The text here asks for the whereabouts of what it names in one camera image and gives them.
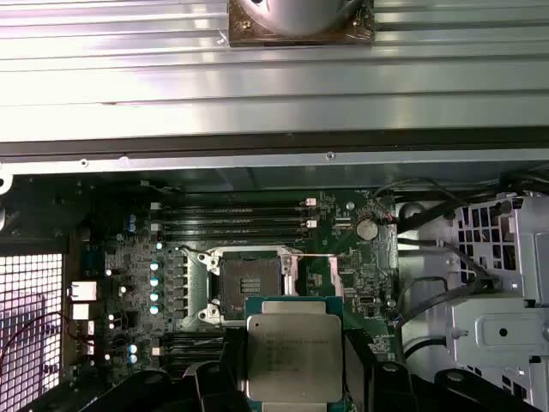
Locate blue serial port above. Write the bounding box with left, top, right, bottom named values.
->
left=79, top=245, right=106, bottom=276

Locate large silver port block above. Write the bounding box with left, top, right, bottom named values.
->
left=67, top=281, right=98, bottom=301
left=70, top=302, right=94, bottom=321

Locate metal CPU socket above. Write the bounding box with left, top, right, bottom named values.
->
left=179, top=245, right=310, bottom=330

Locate silver CPU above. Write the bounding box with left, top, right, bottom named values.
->
left=244, top=295, right=351, bottom=412

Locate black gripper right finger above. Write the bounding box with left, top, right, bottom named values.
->
left=342, top=329, right=540, bottom=412

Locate round coin cell battery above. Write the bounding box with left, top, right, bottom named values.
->
left=355, top=217, right=379, bottom=241

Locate metal disk bay cage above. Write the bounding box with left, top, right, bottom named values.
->
left=445, top=192, right=549, bottom=412

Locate red black twisted wire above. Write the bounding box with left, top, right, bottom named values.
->
left=0, top=312, right=85, bottom=370

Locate green motherboard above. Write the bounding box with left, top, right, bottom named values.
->
left=70, top=188, right=401, bottom=412

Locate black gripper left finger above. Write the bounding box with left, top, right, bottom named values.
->
left=23, top=327, right=250, bottom=412

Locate black looped cable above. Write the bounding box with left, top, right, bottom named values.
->
left=393, top=276, right=450, bottom=332

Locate wire locking lever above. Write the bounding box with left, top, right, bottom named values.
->
left=176, top=244, right=207, bottom=261

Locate metal socket cover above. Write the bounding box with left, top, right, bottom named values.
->
left=281, top=251, right=347, bottom=301

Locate black PC case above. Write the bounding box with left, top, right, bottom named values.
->
left=0, top=136, right=549, bottom=412

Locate thin black wire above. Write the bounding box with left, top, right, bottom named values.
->
left=371, top=177, right=458, bottom=218

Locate black cable bundle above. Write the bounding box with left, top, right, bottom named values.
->
left=397, top=238, right=501, bottom=287

